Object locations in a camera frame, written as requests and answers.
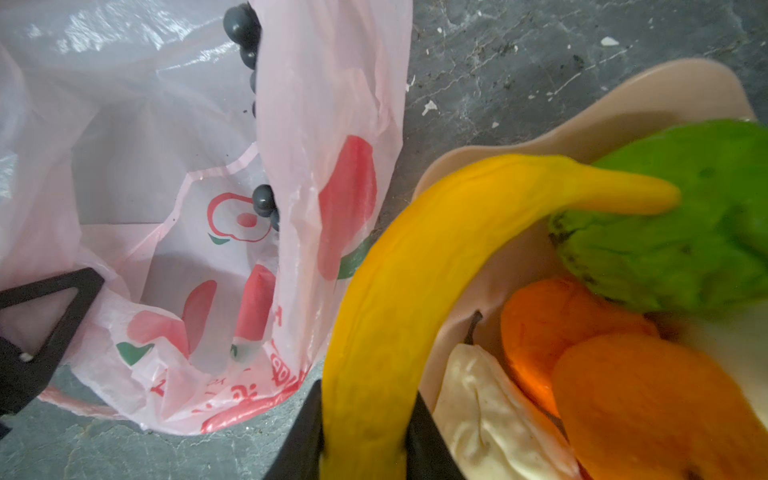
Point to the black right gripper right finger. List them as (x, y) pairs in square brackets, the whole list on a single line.
[(428, 457)]

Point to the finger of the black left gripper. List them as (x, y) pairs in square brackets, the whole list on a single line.
[(24, 376)]

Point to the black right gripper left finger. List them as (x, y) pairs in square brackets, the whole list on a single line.
[(299, 456)]

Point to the yellow fake fruit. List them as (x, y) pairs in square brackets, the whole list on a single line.
[(402, 293)]

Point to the orange fake fruit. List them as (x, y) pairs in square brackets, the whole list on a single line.
[(539, 322), (637, 407)]

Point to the pink plastic shopping bag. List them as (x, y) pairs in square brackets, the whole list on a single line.
[(221, 164)]

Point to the green fake fruit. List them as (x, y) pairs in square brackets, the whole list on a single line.
[(709, 253)]

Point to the pink wavy plastic plate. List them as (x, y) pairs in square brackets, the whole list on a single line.
[(672, 93)]

